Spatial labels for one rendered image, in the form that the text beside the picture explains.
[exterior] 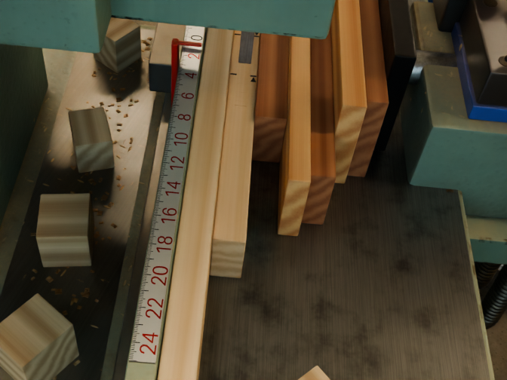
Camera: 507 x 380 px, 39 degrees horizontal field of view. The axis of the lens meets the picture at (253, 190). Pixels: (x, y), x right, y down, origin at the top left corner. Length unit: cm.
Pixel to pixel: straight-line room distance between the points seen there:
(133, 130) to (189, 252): 28
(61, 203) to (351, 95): 24
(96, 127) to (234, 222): 23
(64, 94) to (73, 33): 28
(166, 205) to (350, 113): 13
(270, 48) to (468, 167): 17
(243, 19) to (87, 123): 22
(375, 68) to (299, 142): 8
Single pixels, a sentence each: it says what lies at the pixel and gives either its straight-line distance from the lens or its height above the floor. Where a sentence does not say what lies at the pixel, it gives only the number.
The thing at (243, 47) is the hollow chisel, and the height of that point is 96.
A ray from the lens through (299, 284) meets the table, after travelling 46.
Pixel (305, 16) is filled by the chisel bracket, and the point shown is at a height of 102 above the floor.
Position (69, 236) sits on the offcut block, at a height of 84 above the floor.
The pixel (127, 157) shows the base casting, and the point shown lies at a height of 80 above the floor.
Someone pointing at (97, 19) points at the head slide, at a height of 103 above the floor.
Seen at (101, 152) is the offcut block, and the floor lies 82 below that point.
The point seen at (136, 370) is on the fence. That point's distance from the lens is 36.
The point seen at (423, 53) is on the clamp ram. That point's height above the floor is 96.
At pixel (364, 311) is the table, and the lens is 46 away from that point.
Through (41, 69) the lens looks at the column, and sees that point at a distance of 68.
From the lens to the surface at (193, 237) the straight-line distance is 41.
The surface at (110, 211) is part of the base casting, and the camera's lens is 61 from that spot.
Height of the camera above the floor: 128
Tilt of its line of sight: 50 degrees down
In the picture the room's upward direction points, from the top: 8 degrees clockwise
